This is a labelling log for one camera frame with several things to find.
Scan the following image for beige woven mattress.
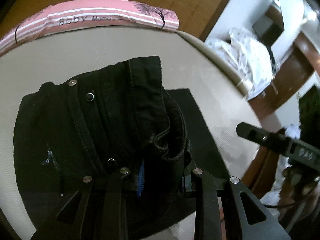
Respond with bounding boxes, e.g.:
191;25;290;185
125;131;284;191
1;27;260;239

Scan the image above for pink striped pillow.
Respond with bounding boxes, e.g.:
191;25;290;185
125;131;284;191
1;0;180;56

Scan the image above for white crumpled plastic bag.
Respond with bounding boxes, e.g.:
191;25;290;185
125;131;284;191
205;28;274;100

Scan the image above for black denim pants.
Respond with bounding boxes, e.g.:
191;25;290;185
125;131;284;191
13;55;231;240

